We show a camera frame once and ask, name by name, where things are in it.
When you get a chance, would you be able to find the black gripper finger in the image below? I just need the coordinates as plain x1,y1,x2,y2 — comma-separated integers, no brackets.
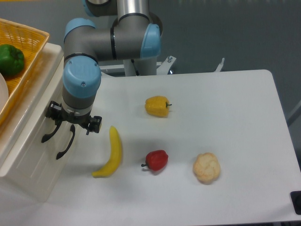
46,101,62,128
86,116,102,135

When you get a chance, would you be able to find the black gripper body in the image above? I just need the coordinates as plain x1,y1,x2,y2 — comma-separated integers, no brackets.
57,104,92,129

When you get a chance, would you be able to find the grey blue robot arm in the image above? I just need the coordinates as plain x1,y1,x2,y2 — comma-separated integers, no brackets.
46,0,162,133

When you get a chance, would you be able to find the white drawer cabinet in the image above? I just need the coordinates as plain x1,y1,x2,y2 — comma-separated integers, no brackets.
0,43,77,202

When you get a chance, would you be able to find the yellow banana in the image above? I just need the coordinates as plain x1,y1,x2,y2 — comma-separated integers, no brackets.
91,126,123,178

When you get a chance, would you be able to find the white plate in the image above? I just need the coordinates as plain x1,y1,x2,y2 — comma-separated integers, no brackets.
0,74,9,111

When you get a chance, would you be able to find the yellow bell pepper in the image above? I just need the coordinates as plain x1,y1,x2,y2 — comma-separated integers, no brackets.
144,96,172,118

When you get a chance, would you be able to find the green bell pepper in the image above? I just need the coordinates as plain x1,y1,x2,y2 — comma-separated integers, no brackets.
0,44,24,76

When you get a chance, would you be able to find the red bell pepper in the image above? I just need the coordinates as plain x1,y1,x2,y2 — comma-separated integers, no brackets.
141,150,168,171

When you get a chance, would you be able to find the yellow wicker basket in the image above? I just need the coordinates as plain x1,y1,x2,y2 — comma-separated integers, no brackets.
0,19,49,125

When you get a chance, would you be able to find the beige bread roll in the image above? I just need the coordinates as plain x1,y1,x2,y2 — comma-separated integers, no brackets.
192,153,221,184

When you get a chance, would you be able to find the black corner object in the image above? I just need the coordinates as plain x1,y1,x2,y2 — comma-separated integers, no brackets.
290,191,301,215

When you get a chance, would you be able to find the black pedestal cable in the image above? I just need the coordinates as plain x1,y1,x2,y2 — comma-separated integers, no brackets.
130,58,142,76

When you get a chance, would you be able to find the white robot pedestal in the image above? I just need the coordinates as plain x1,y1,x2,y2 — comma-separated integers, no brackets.
100,55,225,77

